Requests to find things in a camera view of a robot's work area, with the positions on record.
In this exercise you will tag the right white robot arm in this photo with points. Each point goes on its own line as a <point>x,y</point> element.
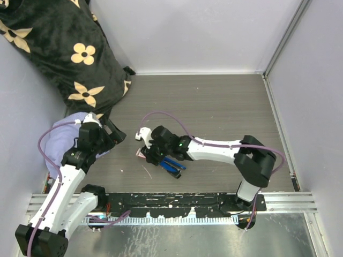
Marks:
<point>253,160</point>

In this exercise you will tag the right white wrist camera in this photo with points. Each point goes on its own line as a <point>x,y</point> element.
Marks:
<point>144,134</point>

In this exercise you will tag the aluminium corner frame post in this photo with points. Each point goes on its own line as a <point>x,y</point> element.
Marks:
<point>296,18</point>

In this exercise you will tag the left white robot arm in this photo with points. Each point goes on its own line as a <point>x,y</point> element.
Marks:
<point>49,231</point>

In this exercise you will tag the white slotted cable duct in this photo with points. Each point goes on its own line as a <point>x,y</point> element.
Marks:
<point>189,220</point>

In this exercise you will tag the black mounting base plate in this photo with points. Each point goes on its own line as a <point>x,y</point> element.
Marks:
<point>170,205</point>

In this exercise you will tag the aluminium slotted rail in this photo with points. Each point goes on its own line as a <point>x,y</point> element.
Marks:
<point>276,202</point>

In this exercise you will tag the lavender crumpled cloth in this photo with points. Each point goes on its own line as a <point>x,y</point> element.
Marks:
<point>61,146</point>

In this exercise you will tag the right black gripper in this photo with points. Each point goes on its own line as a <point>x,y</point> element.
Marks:
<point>150,157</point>

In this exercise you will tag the black floral plush blanket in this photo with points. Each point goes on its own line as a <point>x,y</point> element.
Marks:
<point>66,43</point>

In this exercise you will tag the white red staple box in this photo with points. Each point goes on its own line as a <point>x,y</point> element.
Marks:
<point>140,154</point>

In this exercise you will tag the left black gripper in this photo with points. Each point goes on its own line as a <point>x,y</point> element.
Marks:
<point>113,138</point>

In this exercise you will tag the blue stapler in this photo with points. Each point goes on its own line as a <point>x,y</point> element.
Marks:
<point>172,167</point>

